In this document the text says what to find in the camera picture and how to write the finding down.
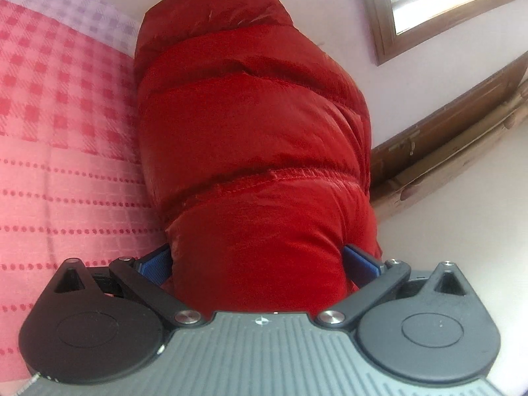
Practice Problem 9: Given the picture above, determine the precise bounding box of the red puffer jacket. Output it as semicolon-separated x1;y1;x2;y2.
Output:
134;0;380;315

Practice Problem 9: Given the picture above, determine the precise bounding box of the beige floral curtain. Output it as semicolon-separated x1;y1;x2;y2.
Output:
371;84;527;222

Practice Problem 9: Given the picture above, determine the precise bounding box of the pink checked bed sheet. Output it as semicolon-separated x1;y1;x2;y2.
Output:
1;0;165;382

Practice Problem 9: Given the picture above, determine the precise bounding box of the brown framed window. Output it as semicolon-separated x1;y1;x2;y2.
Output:
356;0;527;189

